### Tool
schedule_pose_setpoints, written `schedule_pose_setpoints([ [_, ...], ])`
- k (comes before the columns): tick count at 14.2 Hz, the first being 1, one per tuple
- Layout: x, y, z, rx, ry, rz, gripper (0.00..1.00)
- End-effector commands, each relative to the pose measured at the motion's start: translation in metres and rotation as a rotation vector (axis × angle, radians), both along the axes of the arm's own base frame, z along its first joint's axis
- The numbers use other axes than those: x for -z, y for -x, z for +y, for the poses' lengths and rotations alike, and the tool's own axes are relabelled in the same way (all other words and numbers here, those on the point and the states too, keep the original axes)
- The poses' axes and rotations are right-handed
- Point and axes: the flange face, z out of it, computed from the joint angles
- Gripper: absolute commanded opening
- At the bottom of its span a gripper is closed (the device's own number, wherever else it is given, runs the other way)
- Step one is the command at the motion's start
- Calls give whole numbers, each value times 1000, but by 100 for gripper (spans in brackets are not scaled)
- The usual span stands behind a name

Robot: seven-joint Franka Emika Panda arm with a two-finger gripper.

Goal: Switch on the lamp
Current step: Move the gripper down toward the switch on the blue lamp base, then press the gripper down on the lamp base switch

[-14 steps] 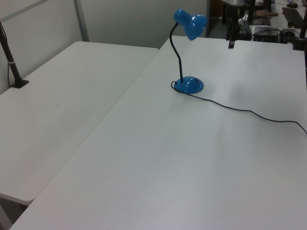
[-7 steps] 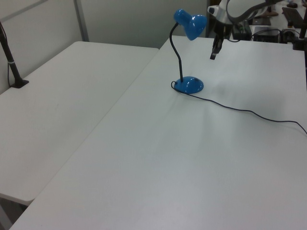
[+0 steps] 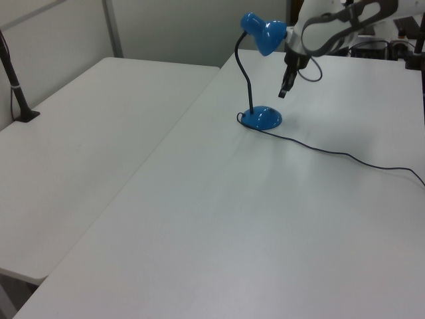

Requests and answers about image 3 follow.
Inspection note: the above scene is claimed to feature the black equipment box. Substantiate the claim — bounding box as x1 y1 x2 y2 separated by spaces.
347 39 390 61

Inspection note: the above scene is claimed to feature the black clamped camera stand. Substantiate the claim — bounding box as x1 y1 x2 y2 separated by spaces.
404 25 425 71

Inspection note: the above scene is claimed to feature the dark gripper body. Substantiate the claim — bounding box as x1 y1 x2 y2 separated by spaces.
284 49 312 72

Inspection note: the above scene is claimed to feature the black camera pole with base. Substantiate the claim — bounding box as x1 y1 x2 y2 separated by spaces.
0 29 41 124

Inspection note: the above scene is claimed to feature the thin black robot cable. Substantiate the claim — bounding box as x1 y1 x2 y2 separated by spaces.
297 55 323 82

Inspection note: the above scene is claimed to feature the blue gooseneck desk lamp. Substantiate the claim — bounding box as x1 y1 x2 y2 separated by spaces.
236 12 288 131

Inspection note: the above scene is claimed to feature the black lamp power cable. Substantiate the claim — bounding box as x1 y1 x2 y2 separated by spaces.
236 112 425 187

